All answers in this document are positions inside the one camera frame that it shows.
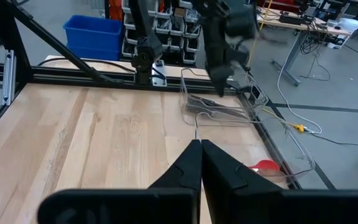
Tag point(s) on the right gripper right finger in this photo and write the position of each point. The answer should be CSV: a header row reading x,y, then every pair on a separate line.
x,y
228,186

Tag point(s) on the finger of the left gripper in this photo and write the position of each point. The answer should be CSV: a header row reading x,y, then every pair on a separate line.
x,y
221,87

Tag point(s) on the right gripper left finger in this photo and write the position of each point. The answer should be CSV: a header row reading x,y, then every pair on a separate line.
x,y
183,177

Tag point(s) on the red silicone spoon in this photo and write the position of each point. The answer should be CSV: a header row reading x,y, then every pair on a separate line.
x,y
264,165

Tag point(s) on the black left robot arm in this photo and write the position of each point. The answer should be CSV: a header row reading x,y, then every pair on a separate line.
x,y
148,46

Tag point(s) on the clear plastic bin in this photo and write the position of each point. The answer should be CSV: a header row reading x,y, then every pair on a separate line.
x,y
291,146
222,99

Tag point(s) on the parts shelf with bins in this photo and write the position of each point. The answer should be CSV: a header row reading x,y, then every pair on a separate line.
x,y
172,28

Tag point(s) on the blue plastic crate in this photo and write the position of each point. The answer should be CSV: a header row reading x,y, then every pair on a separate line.
x,y
93,37

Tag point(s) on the silver aluminium bar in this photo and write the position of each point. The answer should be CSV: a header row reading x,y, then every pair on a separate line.
x,y
8,77

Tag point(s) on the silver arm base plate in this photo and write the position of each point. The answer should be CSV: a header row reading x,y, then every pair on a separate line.
x,y
159,74

